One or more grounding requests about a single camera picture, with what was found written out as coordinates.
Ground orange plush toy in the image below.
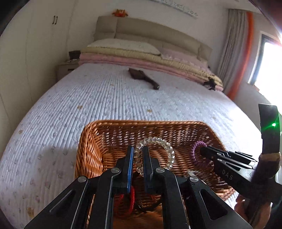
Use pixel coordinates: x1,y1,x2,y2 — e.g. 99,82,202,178
112,9,128,17

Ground lavender quilted bedspread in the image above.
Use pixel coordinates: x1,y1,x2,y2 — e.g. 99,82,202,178
1,63,262,228

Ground dark wooden hairbrush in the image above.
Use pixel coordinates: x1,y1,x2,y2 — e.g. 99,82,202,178
128,68,160,90

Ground pink pillow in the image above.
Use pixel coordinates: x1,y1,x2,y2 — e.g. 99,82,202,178
159,48,208,69

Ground folded yellow pink quilts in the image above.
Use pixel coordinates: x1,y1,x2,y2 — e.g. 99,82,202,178
79,47,223,91

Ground white built-in wardrobe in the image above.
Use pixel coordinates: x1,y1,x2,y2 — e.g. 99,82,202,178
1,1,76,153

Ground white carved wall shelf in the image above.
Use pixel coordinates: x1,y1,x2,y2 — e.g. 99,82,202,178
151,0,198,18

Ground clear spiral hair tie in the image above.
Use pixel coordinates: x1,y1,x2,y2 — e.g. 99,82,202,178
133,136,176,177

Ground red cord tassel charm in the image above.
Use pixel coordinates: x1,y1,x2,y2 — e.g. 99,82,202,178
114,186,135,218

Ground person's right hand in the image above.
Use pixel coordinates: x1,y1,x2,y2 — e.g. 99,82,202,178
236,153,281,227

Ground purple spiral hair tie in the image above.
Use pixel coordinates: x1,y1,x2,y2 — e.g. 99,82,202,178
190,140,212,167

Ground small black tripod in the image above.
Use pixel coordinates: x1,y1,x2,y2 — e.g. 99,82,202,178
202,78,217,91

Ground bright window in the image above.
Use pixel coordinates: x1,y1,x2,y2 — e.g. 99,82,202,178
249,34,281,106

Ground beige padded headboard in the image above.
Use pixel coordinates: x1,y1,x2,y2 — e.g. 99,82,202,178
94,16,212,61

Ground grey orange curtain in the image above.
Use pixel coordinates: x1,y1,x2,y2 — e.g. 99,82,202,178
217,9,254,100

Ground cream floral pillow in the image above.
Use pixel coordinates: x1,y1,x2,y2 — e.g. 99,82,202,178
87,38,161,56

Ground brown wicker basket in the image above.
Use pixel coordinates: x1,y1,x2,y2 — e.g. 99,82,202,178
75,120,236,229

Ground beige nightstand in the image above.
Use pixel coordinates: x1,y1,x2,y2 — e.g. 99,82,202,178
56,60,79,81

